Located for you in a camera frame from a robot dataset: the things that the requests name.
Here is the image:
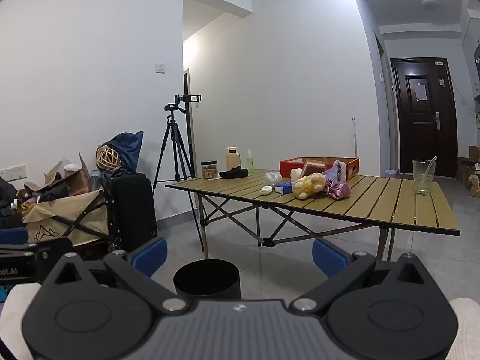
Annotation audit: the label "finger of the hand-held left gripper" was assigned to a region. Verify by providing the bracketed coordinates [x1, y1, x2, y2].
[0, 229, 74, 271]

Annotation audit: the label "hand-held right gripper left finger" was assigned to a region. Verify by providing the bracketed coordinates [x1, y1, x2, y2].
[40, 237, 191, 313]

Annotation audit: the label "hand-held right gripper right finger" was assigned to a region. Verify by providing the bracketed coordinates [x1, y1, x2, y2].
[290, 238, 438, 313]

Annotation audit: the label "pink box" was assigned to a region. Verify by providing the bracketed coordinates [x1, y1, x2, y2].
[300, 159, 334, 177]

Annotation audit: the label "black round trash bin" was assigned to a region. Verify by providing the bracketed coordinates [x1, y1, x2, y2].
[173, 259, 241, 301]

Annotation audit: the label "beige folding wagon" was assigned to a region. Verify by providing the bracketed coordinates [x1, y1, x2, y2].
[20, 189, 113, 249]

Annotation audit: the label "person's white pants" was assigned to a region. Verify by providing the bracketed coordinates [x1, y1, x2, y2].
[0, 283, 480, 360]

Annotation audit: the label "dark cloth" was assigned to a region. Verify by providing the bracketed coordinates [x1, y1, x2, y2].
[0, 178, 18, 219]

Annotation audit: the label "black suitcase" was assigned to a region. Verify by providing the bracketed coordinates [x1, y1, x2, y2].
[108, 173, 158, 253]

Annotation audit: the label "pink satin cloth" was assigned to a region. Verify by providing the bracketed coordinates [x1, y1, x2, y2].
[324, 180, 352, 200]

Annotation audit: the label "folding slatted table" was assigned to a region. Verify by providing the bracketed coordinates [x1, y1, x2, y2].
[165, 169, 461, 261]

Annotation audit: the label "yellow plush toy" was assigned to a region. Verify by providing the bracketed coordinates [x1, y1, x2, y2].
[292, 172, 327, 200]

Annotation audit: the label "open cardboard box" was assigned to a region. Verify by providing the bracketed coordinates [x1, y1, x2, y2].
[24, 152, 91, 198]

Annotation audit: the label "purple fluffy pouch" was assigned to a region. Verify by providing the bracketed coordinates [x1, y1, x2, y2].
[322, 159, 348, 185]

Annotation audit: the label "red cardboard box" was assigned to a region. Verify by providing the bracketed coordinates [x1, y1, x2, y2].
[279, 156, 360, 182]

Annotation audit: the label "clear snack jar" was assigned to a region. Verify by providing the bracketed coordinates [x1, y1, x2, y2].
[201, 161, 220, 180]

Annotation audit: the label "wicker ball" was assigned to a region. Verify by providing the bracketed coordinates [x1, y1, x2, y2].
[96, 145, 123, 172]

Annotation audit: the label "dark blue bag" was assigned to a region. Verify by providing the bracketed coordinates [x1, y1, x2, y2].
[102, 131, 145, 176]

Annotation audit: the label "black pouch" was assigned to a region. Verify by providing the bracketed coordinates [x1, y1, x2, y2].
[218, 166, 250, 180]

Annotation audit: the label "clear glass cup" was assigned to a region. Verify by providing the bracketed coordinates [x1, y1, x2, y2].
[412, 159, 437, 196]

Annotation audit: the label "dark interior door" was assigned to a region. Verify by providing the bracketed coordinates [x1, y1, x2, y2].
[183, 68, 196, 178]

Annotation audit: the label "dark brown entrance door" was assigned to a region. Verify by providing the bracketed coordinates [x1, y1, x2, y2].
[390, 58, 459, 179]

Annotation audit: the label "pile of cardboard boxes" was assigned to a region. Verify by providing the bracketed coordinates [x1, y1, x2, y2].
[457, 145, 480, 198]

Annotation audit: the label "white wall socket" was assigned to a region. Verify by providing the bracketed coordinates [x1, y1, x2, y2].
[0, 164, 28, 181]

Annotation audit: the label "black camera tripod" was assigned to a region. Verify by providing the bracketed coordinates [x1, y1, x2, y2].
[152, 101, 205, 252]

